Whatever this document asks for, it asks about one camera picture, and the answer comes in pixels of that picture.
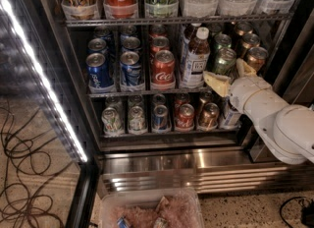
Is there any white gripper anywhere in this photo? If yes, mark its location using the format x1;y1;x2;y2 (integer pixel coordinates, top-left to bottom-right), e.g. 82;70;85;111
203;58;272;113

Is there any green soda can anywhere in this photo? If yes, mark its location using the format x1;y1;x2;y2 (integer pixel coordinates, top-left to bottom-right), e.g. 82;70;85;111
212;47;236;75
213;33;232;54

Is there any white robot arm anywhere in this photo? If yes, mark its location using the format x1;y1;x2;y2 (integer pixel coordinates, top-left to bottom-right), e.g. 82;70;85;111
203;59;314;165

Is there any front gold soda can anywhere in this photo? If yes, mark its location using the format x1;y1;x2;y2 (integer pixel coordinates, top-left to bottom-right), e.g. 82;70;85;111
245;46;268;72

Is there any gold soda can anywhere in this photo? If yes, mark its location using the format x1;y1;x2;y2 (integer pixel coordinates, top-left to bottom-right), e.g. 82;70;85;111
234;22;253;37
245;46;268;72
235;33;260;58

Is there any bottom front gold can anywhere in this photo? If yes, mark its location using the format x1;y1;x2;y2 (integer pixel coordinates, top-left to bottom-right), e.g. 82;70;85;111
198;102;219;128

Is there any bottom front red can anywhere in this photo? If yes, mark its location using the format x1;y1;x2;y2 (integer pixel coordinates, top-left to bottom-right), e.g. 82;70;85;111
176;103;194;129

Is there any front red cola can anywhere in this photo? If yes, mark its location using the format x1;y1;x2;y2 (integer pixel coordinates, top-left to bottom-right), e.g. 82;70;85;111
152;50;175;85

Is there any bottom front blue can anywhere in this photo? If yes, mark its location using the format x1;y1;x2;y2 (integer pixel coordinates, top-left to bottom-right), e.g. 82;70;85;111
153;105;168;130

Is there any front diet pepsi can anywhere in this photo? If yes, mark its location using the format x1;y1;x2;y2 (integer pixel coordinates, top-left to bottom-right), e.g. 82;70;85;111
120;51;142;86

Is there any diet pepsi can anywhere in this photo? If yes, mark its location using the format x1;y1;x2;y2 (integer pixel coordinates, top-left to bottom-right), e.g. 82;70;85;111
120;51;142;86
120;25;137;41
122;36;141;53

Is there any white-green can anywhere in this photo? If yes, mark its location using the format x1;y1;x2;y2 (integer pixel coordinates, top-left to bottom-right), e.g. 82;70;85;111
101;107;124;135
129;106;146;131

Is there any bottom front white-green can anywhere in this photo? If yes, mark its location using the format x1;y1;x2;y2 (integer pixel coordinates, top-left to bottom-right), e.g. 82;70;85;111
101;107;124;135

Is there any front blue pepsi can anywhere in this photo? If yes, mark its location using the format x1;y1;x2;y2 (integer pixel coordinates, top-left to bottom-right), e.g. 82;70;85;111
85;53;114;88

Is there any blue pepsi can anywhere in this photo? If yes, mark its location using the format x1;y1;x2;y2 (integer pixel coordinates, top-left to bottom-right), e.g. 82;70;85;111
85;53;114;88
93;26;115;47
87;38;107;55

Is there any glass fridge door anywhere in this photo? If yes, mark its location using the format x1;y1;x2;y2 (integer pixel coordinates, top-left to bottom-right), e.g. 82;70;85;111
0;0;100;228

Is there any front brown tea bottle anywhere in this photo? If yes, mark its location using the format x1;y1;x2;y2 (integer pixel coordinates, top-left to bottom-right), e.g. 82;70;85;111
182;27;210;87

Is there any brown tea bottle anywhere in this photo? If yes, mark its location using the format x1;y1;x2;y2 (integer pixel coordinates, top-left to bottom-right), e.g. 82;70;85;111
182;27;210;87
181;24;200;66

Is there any bottom tea bottle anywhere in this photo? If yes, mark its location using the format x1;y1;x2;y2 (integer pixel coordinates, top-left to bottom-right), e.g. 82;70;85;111
219;98;241;130

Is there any rear brown tea bottle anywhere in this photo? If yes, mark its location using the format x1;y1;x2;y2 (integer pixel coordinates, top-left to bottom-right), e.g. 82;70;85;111
181;24;200;66

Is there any clear plastic bin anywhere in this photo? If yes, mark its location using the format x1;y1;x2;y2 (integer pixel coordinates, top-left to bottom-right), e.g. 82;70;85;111
99;188;204;228

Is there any middle wire shelf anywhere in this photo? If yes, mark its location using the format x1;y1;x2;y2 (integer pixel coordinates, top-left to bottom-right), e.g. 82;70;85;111
87;86;212;98

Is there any wire shelf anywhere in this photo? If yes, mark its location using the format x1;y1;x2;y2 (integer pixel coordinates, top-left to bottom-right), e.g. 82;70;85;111
87;86;212;98
63;13;293;28

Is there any black power cable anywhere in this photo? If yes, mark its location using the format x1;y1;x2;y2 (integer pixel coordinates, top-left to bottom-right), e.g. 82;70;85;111
279;196;314;228

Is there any upper wire shelf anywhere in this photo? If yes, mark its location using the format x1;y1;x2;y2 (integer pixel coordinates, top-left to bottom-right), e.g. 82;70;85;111
63;13;293;28

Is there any brown floor cable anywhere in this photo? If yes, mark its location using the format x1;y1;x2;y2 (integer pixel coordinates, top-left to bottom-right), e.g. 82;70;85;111
0;98;75;228

